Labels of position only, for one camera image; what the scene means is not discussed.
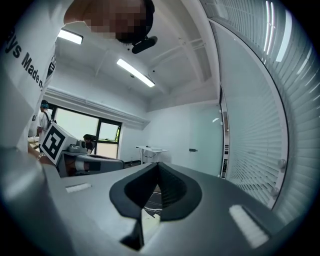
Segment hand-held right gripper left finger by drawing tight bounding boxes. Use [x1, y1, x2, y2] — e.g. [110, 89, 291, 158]
[29, 161, 160, 256]

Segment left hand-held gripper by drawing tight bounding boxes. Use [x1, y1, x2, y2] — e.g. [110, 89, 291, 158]
[39, 122, 125, 178]

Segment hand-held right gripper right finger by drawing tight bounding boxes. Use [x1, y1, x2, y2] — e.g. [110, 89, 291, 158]
[144, 161, 297, 256]

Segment person's left forearm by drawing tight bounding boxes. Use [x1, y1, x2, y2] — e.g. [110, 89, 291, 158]
[26, 143, 55, 166]

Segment dark-framed window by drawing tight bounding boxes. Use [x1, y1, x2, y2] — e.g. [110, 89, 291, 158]
[53, 106, 123, 160]

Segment white table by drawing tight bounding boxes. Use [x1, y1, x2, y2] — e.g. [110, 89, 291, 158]
[135, 144, 169, 166]

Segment frosted glass partition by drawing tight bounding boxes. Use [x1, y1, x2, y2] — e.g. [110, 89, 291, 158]
[146, 102, 230, 179]

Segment long ceiling light panel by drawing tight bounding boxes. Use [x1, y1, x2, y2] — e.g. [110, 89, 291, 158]
[115, 57, 156, 88]

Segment white window blinds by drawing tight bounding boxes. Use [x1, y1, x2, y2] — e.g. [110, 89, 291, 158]
[199, 0, 318, 226]

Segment white printed t-shirt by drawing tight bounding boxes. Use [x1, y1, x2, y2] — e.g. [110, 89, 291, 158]
[0, 21, 85, 156]

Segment short ceiling light panel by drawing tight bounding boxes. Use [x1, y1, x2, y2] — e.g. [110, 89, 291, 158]
[57, 27, 85, 46]

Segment person's head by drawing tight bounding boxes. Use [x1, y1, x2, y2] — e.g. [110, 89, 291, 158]
[63, 0, 156, 45]

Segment black head-worn camera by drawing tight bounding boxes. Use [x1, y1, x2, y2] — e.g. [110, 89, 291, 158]
[131, 35, 159, 55]

